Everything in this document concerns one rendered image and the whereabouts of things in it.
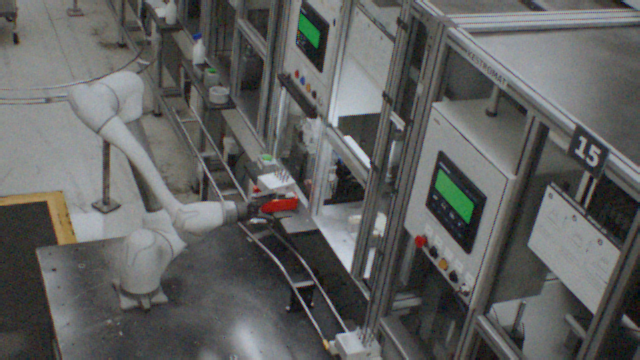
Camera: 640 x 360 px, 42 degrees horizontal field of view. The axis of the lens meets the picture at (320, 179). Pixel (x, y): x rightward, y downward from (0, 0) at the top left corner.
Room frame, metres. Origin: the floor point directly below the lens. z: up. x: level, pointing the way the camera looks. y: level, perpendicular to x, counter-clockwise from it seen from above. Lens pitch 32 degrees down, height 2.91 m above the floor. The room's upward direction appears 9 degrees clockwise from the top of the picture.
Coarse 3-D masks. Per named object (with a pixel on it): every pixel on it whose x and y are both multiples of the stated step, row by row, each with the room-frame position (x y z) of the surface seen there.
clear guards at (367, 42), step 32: (352, 0) 2.84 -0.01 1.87; (384, 0) 2.65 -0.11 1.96; (352, 32) 2.80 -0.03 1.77; (384, 32) 2.62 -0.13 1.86; (416, 32) 2.45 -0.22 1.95; (352, 64) 2.77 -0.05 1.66; (384, 64) 2.58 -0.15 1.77; (416, 64) 2.42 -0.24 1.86; (288, 96) 3.21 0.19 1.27; (352, 96) 2.73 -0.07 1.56; (288, 128) 3.17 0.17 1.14; (320, 128) 2.91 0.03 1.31; (352, 128) 2.70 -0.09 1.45; (288, 160) 3.13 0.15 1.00; (352, 160) 2.66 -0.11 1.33; (384, 160) 2.48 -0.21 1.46; (384, 192) 2.44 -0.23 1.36; (384, 224) 2.40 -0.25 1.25
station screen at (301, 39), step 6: (300, 6) 3.13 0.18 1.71; (300, 12) 3.12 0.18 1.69; (306, 12) 3.08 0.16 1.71; (306, 18) 3.07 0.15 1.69; (312, 24) 3.01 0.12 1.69; (300, 30) 3.11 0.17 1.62; (318, 30) 2.97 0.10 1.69; (300, 36) 3.10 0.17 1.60; (306, 36) 3.05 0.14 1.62; (300, 42) 3.09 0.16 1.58; (306, 42) 3.04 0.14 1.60; (318, 42) 2.95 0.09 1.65; (300, 48) 3.09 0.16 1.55; (306, 48) 3.04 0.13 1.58; (312, 48) 2.99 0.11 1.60; (306, 54) 3.03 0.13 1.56; (312, 54) 2.98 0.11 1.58; (312, 60) 2.98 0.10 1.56
